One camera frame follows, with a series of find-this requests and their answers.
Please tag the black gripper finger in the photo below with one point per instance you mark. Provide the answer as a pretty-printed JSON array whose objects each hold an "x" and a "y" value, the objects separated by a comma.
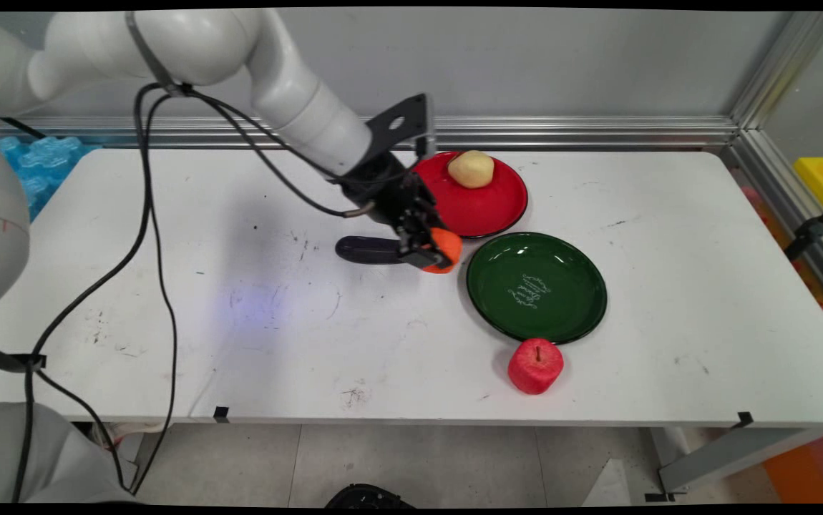
[
  {"x": 422, "y": 256},
  {"x": 434, "y": 218}
]

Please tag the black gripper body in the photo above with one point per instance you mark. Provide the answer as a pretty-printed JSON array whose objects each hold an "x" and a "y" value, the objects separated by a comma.
[{"x": 391, "y": 194}]

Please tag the orange toy fruit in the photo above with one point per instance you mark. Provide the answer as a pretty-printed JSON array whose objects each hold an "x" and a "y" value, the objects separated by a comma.
[{"x": 449, "y": 247}]

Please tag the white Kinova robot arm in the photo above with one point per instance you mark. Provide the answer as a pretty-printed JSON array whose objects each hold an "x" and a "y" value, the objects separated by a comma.
[{"x": 190, "y": 43}]

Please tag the red plate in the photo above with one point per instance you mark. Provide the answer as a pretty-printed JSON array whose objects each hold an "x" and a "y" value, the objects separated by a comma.
[{"x": 479, "y": 204}]

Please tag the pale yellow toy potato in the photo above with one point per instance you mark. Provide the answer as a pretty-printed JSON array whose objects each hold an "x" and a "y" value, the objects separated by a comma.
[{"x": 471, "y": 169}]

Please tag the dark green plate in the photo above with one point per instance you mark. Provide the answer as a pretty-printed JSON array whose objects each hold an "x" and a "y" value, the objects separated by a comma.
[{"x": 537, "y": 286}]

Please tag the red toy apple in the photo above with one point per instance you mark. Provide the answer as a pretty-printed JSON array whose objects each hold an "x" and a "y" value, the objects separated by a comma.
[{"x": 534, "y": 368}]

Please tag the black round floor object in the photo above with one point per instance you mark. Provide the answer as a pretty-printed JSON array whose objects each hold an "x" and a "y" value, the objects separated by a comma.
[{"x": 368, "y": 497}]

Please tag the small black tape piece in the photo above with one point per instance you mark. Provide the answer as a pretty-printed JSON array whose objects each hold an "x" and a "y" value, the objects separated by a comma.
[
  {"x": 744, "y": 419},
  {"x": 221, "y": 413}
]

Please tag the white paper sheet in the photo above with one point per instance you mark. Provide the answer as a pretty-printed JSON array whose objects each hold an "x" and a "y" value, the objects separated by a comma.
[{"x": 608, "y": 486}]

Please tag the blue bubble foam mat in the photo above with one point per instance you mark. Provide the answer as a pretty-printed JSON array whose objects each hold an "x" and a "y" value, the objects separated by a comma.
[{"x": 43, "y": 168}]

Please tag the grey table leg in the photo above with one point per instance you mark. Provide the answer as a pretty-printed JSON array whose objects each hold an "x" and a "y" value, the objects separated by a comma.
[{"x": 733, "y": 458}]

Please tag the black clamp lever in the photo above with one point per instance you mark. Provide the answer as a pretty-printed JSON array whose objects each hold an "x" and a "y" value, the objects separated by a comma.
[{"x": 812, "y": 229}]

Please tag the orange box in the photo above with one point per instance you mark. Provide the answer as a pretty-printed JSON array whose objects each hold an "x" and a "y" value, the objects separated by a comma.
[{"x": 812, "y": 468}]

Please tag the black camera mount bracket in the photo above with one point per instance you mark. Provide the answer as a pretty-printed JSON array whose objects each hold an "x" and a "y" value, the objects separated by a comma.
[{"x": 401, "y": 125}]

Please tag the long horizontal aluminium frame rail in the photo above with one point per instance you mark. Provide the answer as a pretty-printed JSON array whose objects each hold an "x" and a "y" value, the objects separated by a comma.
[{"x": 562, "y": 132}]

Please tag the slanted aluminium frame rail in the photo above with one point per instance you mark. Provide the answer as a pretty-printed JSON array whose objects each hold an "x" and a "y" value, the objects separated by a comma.
[{"x": 776, "y": 143}]

